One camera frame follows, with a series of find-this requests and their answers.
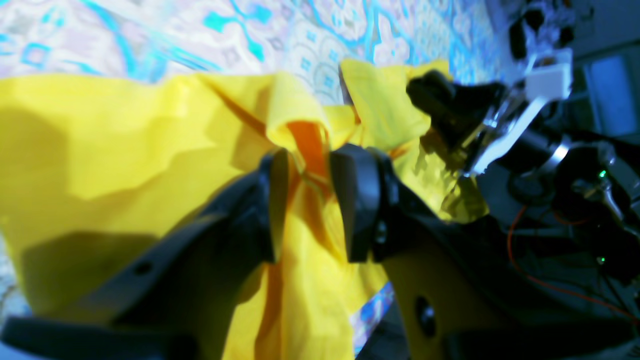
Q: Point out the yellow T-shirt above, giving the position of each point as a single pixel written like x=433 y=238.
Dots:
x=95 y=170

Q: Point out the patterned blue tablecloth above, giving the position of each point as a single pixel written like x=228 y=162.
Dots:
x=151 y=41

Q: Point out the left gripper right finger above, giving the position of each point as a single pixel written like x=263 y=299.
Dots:
x=458 y=300

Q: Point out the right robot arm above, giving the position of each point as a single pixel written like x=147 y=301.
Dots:
x=589 y=182

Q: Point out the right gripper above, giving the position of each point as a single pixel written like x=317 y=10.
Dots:
x=493 y=133

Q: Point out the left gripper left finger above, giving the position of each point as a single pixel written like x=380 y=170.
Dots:
x=187 y=283

